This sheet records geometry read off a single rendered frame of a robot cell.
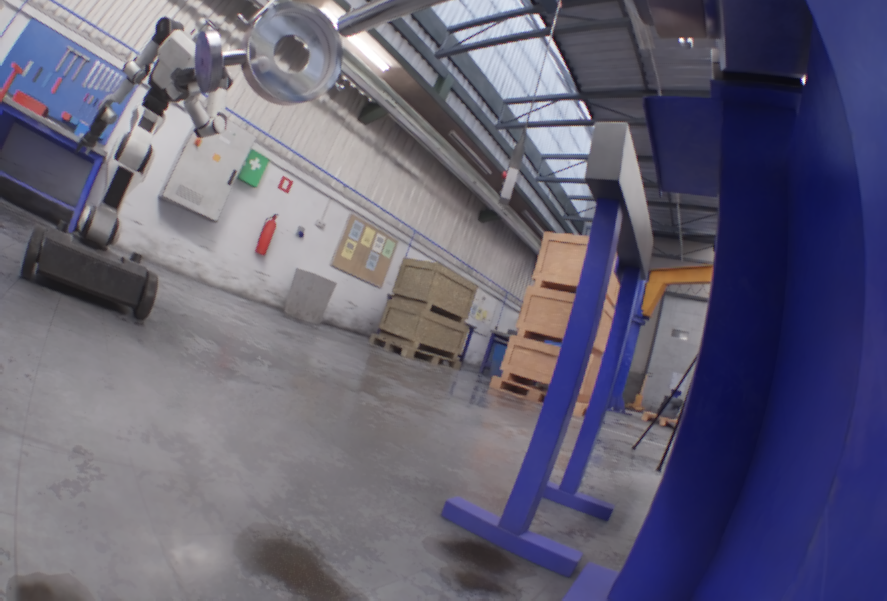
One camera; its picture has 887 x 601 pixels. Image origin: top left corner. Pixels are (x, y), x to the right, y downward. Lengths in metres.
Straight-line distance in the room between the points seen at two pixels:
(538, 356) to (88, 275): 4.26
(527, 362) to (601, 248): 3.95
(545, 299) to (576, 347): 4.05
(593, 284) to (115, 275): 1.57
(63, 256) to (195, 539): 1.24
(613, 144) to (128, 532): 0.99
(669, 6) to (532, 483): 0.83
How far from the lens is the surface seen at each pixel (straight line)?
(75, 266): 1.63
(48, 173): 5.11
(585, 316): 0.74
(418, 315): 5.15
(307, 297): 5.34
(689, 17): 0.68
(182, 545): 0.56
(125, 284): 1.66
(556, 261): 4.91
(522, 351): 4.72
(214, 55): 1.21
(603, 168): 0.77
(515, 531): 0.79
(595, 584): 0.76
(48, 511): 0.56
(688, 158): 0.77
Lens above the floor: 0.36
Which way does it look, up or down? 10 degrees up
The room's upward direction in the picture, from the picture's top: 19 degrees clockwise
